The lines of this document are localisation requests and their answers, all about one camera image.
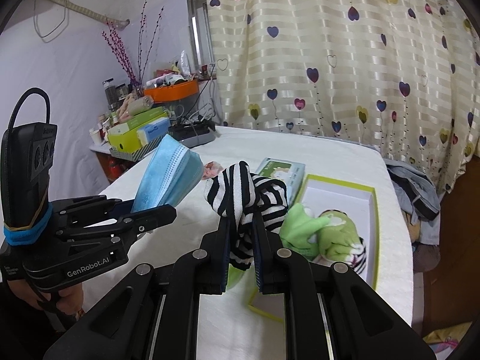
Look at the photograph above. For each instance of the grey clothes pile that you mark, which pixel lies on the grey clothes pile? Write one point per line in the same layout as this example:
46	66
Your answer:
417	197

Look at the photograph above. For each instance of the heart pattern curtain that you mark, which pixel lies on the heart pattern curtain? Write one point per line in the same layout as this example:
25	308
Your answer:
401	76

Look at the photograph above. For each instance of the black white striped sock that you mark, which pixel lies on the black white striped sock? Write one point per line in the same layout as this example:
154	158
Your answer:
359	257

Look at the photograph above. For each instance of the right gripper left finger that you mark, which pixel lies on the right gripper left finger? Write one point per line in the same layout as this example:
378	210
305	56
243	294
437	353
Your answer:
153	312

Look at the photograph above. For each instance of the purple decorative branches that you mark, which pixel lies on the purple decorative branches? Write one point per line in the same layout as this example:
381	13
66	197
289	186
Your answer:
132	48

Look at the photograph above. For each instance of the wet wipes pack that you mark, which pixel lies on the wet wipes pack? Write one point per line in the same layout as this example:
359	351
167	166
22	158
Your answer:
291	173

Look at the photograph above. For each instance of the blue face mask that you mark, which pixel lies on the blue face mask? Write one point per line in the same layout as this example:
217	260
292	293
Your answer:
173	171

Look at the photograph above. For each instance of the orange tray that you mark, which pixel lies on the orange tray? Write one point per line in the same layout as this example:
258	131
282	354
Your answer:
173	93

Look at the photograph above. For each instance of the VR headset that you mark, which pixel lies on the VR headset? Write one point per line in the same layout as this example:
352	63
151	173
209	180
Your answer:
195	134

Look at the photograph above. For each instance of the left hand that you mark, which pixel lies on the left hand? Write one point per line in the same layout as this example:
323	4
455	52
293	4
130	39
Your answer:
70	302

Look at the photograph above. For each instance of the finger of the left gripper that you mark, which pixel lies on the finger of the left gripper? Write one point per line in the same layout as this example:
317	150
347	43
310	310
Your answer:
101	207
133	225

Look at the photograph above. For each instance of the red snack packet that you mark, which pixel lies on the red snack packet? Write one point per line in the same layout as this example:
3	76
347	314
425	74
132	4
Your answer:
211	170

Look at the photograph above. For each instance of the yellow-green shallow box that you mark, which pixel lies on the yellow-green shallow box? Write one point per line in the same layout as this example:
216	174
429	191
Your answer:
358	201

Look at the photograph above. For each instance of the green rabbit sock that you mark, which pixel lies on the green rabbit sock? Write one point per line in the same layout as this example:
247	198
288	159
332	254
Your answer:
336	239

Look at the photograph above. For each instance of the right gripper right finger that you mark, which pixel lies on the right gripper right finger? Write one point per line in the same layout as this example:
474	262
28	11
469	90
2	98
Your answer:
330	312

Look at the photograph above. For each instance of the green cream jar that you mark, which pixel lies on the green cream jar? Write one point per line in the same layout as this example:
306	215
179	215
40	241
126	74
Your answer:
234	276

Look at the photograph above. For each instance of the colourful bedding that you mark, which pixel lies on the colourful bedding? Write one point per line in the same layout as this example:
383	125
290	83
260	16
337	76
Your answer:
444	341

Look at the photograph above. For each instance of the green file box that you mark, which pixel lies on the green file box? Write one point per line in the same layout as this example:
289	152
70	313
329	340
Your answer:
123	137

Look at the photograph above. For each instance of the blue tissue pack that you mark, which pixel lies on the blue tissue pack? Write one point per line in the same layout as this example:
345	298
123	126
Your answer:
154	129

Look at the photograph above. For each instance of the green plastic bag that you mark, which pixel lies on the green plastic bag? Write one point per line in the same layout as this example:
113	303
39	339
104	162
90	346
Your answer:
299	231

